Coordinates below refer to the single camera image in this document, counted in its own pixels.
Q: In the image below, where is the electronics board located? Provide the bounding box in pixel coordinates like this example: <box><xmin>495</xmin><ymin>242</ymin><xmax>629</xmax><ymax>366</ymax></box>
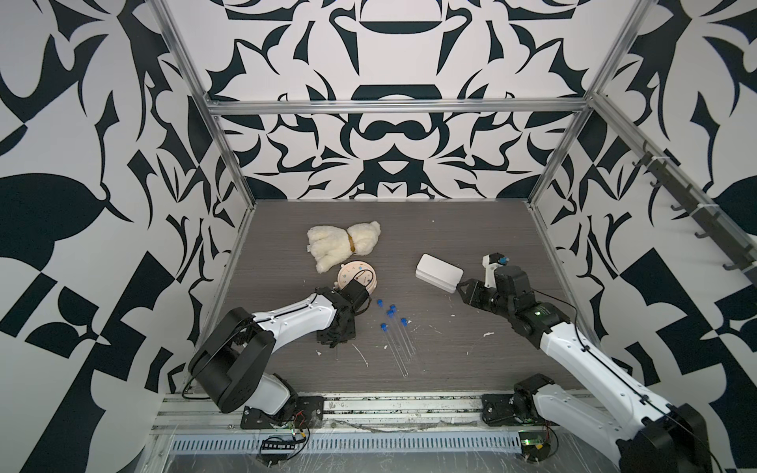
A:
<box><xmin>518</xmin><ymin>426</ymin><xmax>560</xmax><ymax>464</ymax></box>
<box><xmin>257</xmin><ymin>427</ymin><xmax>311</xmax><ymax>467</ymax></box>

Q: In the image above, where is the left electronics board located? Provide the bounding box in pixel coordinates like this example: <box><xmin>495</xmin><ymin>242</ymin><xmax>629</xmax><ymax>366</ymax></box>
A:
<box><xmin>257</xmin><ymin>427</ymin><xmax>311</xmax><ymax>467</ymax></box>

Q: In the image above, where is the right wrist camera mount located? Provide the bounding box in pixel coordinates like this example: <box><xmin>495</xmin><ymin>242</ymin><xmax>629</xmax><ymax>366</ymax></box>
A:
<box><xmin>482</xmin><ymin>252</ymin><xmax>510</xmax><ymax>288</ymax></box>

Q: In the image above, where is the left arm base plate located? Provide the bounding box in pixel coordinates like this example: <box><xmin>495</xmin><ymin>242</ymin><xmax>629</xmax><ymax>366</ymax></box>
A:
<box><xmin>241</xmin><ymin>396</ymin><xmax>325</xmax><ymax>430</ymax></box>

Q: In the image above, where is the cream plush dog toy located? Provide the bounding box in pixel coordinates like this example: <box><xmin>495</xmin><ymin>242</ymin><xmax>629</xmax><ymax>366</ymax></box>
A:
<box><xmin>307</xmin><ymin>221</ymin><xmax>382</xmax><ymax>274</ymax></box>

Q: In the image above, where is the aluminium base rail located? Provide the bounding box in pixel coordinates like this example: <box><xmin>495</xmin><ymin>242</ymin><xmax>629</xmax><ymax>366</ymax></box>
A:
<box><xmin>150</xmin><ymin>389</ymin><xmax>654</xmax><ymax>439</ymax></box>

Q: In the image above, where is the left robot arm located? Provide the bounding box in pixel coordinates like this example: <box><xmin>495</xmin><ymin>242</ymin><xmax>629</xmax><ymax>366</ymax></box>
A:
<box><xmin>186</xmin><ymin>279</ymin><xmax>371</xmax><ymax>424</ymax></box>

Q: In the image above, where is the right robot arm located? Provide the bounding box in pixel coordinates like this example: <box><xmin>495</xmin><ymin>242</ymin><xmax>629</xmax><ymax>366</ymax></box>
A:
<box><xmin>457</xmin><ymin>258</ymin><xmax>723</xmax><ymax>472</ymax></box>

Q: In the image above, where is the right electronics board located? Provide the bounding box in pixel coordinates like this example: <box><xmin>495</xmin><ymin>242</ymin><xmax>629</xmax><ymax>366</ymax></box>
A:
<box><xmin>518</xmin><ymin>426</ymin><xmax>560</xmax><ymax>464</ymax></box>

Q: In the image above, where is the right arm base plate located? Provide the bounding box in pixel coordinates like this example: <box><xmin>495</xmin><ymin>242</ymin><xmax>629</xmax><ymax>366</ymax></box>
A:
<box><xmin>481</xmin><ymin>392</ymin><xmax>533</xmax><ymax>427</ymax></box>

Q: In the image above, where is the pink round alarm clock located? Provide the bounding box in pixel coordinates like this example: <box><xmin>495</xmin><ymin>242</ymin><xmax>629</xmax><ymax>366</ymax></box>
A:
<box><xmin>335</xmin><ymin>261</ymin><xmax>378</xmax><ymax>295</ymax></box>

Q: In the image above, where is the wall hook rack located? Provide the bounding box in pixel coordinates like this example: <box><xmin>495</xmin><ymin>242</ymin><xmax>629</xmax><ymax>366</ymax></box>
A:
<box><xmin>634</xmin><ymin>141</ymin><xmax>756</xmax><ymax>286</ymax></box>

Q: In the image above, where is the white rectangular box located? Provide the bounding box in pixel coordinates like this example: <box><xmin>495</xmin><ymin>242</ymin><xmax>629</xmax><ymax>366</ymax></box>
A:
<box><xmin>415</xmin><ymin>253</ymin><xmax>463</xmax><ymax>294</ymax></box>

